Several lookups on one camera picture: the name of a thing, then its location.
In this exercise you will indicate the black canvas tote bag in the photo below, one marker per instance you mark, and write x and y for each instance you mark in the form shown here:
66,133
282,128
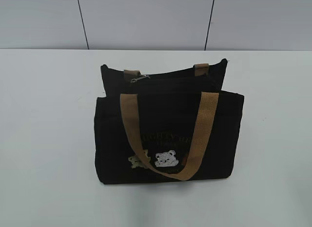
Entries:
175,126

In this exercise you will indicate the silver zipper pull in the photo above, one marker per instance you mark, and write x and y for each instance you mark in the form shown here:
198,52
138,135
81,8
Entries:
139,78

